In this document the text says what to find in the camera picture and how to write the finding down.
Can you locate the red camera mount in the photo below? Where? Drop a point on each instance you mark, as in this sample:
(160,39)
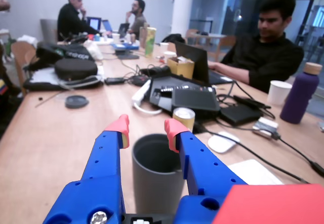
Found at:
(273,206)

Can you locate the yellow drink can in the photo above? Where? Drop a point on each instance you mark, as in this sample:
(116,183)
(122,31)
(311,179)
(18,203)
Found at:
(186,118)

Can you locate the small white cup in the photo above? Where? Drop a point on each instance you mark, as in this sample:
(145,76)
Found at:
(164,47)
(169,56)

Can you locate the green yellow drink carton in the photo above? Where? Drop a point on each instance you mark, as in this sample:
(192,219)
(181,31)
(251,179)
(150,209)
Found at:
(150,41)

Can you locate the white paper sheet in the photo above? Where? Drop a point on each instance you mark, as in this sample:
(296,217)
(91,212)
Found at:
(253,173)

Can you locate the gray cup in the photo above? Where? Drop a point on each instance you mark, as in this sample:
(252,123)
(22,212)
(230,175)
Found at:
(157,181)

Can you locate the dark jacket with flag patch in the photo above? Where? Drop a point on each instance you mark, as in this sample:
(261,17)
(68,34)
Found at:
(7,107)

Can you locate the purple bottle with wooden cap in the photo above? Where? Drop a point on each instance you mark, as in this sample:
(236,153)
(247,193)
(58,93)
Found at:
(298,99)

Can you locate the yellow cardboard box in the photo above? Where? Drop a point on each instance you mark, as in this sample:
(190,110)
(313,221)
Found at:
(181,69)

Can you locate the white paper cup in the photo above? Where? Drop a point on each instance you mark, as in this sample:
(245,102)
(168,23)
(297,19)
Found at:
(278,93)

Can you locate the black bag with green print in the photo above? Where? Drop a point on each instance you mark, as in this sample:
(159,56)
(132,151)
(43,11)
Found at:
(68,53)

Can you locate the gray chair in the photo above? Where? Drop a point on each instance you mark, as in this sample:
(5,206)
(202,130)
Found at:
(48,31)

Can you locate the bearded person in gray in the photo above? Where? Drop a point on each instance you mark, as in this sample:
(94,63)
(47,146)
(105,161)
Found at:
(138,21)

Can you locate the wooden chair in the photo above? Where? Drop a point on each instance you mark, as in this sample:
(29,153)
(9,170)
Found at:
(22,54)

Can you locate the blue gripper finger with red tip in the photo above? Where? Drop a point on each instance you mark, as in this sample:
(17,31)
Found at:
(202,165)
(101,173)

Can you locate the small black adapter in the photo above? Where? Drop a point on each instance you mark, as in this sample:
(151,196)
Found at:
(114,81)

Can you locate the black round case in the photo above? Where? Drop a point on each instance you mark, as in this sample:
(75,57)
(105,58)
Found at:
(76,69)

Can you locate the white computer mouse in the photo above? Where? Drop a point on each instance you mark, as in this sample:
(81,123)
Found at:
(222,143)

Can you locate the person with gray beanie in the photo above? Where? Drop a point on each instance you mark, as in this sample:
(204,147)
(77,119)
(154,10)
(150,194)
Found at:
(69,18)

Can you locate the person in black sweater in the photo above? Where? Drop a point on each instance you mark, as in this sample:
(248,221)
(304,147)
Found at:
(265,56)

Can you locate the gray round lid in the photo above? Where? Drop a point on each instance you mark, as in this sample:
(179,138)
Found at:
(76,102)

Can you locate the black power brick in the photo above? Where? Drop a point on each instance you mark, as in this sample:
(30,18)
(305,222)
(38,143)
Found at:
(239,115)

